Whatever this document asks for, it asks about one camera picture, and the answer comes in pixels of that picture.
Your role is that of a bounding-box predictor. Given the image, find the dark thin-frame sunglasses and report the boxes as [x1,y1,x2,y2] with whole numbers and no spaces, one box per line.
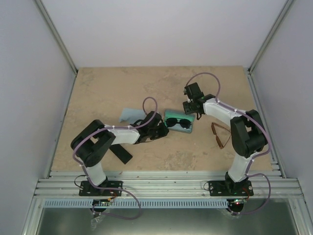
[165,117,191,129]

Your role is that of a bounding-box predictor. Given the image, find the brown frame sunglasses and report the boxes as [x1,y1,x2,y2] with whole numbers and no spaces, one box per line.
[211,122,231,149]

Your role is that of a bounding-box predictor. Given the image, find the blue-grey glasses case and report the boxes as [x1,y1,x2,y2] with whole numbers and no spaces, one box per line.
[164,109,195,134]

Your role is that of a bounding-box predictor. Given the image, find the light blue cloth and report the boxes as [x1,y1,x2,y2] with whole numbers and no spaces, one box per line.
[119,108,146,124]

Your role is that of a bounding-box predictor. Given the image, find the black glasses case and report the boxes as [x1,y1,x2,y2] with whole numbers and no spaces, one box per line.
[110,144,133,165]

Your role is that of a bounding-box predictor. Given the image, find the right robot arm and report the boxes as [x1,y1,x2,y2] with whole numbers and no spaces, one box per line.
[183,83,268,196]

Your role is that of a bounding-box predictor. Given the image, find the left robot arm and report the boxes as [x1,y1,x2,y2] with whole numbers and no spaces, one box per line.
[70,111,169,195]

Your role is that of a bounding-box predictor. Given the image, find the clear plastic wrap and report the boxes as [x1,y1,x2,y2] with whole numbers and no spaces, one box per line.
[90,215,104,231]

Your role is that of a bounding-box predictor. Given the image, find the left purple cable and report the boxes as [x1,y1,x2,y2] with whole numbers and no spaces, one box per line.
[72,97,159,172]

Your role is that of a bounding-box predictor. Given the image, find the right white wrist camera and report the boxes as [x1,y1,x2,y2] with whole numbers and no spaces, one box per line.
[183,89,192,103]

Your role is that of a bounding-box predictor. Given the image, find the right aluminium corner post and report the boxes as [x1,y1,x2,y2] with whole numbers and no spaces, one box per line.
[247,0,296,75]

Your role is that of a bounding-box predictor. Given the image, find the aluminium corner post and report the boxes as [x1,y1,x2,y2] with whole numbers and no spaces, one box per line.
[34,0,78,76]
[247,0,296,75]

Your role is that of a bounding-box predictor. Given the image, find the blue slotted cable duct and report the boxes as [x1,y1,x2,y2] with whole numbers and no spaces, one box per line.
[43,198,228,209]

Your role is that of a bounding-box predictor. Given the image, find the lower purple cable loop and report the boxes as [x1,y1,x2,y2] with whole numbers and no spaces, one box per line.
[84,188,143,220]

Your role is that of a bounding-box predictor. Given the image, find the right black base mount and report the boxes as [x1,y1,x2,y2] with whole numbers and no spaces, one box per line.
[208,181,254,197]

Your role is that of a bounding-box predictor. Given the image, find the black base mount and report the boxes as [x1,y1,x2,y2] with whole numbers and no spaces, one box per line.
[79,181,123,197]
[208,181,254,197]

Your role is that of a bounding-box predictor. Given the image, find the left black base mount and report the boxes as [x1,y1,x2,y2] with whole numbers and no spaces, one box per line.
[79,181,123,197]

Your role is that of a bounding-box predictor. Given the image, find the aluminium rail frame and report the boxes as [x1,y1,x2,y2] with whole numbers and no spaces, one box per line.
[22,164,313,235]

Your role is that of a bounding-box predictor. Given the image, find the left aluminium corner post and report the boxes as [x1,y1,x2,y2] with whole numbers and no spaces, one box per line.
[34,0,78,76]

